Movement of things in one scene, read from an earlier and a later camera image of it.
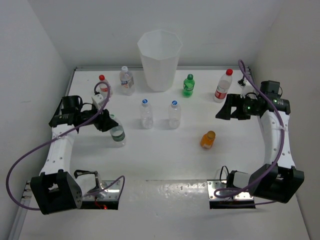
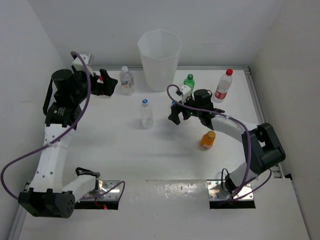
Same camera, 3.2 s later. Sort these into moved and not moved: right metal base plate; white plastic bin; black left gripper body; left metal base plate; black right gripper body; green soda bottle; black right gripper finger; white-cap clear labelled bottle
Moved: black right gripper body; black right gripper finger; black left gripper body
Not moved: white-cap clear labelled bottle; right metal base plate; green soda bottle; left metal base plate; white plastic bin
